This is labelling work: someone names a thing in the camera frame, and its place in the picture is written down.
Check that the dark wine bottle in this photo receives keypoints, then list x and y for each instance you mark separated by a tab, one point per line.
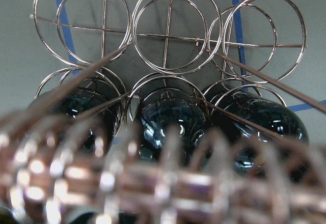
167	107
83	120
253	108

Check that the copper wire bottle basket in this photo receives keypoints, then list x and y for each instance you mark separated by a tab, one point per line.
131	48

